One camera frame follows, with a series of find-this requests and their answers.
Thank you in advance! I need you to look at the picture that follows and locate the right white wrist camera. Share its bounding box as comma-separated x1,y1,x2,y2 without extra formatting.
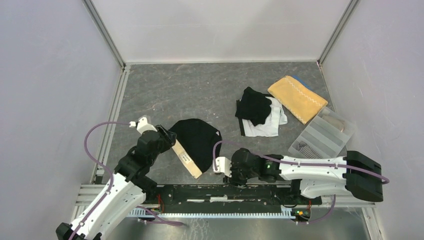
213,156,232,178

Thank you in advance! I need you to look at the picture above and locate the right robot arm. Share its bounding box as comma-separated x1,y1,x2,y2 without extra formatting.
225,148,389,204

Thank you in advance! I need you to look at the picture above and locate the white underwear black waistband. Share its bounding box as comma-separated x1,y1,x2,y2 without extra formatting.
238,95,288,137

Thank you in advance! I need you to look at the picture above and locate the aluminium frame rail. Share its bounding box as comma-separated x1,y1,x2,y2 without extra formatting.
76,184,377,220

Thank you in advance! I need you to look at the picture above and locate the black underwear beige waistband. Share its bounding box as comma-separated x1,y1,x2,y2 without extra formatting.
169,118,222,179

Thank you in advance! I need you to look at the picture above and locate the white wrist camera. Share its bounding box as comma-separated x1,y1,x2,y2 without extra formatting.
213,156,232,178
129,116,157,135

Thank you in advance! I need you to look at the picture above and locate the blue cloth under towel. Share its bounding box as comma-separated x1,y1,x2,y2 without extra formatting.
292,75,312,91

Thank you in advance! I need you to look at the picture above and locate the black crumpled underwear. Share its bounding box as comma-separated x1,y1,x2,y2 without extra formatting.
235,86,272,126

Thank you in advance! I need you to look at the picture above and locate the clear plastic organizer box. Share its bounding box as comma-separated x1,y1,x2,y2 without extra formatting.
288,107,356,159

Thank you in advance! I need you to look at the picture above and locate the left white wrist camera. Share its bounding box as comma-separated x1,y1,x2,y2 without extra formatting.
129,116,157,135

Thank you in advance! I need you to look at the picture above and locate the folded yellow towel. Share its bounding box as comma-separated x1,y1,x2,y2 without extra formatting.
267,75,328,125

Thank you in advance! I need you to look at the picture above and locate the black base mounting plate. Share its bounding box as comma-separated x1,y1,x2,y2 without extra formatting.
125,184,322,215

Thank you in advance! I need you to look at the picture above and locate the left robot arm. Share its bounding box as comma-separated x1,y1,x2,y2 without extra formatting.
55,125,177,240

